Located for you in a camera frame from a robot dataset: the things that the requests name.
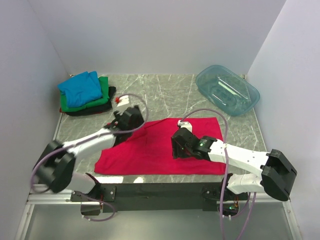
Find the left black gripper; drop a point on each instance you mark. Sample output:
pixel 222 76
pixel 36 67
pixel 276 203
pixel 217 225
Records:
pixel 118 115

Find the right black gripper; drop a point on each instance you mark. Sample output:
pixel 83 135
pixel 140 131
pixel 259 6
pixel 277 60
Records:
pixel 176 154

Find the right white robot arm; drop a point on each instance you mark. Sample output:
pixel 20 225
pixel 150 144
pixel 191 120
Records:
pixel 267 172

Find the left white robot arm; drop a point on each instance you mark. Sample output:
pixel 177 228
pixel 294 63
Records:
pixel 56 165

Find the folded black t shirt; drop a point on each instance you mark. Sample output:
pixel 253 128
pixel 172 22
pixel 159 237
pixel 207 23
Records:
pixel 96 109

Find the folded green t shirt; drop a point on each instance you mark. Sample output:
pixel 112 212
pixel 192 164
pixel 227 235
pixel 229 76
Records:
pixel 104 83

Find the folded blue t shirt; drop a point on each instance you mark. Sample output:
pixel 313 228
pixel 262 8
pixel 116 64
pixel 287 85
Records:
pixel 81 89

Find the clear blue plastic tub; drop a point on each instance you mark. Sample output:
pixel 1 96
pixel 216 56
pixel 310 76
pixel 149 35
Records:
pixel 227 90

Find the black base beam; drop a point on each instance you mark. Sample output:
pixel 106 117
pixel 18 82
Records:
pixel 161 196

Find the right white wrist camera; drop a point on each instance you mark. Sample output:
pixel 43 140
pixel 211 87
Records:
pixel 185 124

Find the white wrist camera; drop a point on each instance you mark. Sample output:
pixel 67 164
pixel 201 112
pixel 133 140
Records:
pixel 185 124
pixel 122 103

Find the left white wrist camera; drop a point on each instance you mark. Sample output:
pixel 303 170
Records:
pixel 122 103

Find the aluminium frame rail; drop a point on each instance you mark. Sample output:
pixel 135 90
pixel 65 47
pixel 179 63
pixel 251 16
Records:
pixel 68 128

